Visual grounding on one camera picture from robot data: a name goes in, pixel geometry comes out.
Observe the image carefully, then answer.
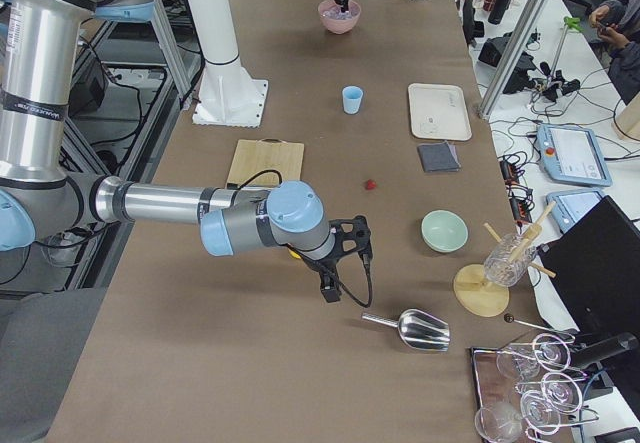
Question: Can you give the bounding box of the pink bowl of ice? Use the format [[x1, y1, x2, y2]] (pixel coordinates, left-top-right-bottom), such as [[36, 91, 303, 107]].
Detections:
[[317, 0, 361, 35]]

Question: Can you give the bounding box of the blue teach pendant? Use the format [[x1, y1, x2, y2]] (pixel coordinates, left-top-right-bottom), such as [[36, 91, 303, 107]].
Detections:
[[545, 188, 606, 233], [537, 124, 613, 187]]

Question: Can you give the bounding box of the light blue plastic cup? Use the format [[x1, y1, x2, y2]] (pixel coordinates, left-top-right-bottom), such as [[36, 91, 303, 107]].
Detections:
[[342, 85, 364, 115]]

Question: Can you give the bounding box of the bamboo cutting board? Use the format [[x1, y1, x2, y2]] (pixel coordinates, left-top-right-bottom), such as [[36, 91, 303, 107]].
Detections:
[[227, 139, 305, 186]]

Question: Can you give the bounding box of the wooden cup tree stand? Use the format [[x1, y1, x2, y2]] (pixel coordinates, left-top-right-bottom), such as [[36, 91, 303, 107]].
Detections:
[[453, 202, 556, 317]]

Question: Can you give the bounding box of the cream rabbit serving tray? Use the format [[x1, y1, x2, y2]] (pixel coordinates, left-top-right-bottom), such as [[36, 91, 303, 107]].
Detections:
[[408, 83, 472, 141]]

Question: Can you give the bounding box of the black monitor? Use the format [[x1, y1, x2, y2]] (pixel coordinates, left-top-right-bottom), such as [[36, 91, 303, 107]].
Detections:
[[539, 196, 639, 335]]

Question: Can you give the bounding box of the grey folded cloth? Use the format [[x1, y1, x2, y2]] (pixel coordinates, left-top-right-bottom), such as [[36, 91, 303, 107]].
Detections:
[[417, 141, 461, 173]]

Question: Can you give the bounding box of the steel ice scoop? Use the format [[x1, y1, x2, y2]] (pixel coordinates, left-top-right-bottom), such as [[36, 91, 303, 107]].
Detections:
[[361, 309, 450, 352]]

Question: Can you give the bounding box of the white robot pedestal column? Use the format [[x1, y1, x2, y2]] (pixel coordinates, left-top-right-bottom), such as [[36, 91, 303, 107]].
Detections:
[[188, 0, 268, 128]]

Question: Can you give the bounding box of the mint green bowl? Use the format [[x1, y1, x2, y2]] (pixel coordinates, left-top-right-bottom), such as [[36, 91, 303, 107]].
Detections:
[[421, 210, 469, 253]]

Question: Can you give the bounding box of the wine glass rack tray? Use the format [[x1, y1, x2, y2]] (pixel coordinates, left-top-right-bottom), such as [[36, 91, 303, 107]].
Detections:
[[470, 332, 599, 442]]

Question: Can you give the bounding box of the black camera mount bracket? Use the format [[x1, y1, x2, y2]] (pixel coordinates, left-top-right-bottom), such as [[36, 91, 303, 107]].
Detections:
[[328, 215, 373, 265]]

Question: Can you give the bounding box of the clear glass mug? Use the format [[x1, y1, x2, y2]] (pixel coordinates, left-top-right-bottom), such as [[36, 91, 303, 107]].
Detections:
[[484, 234, 536, 287]]

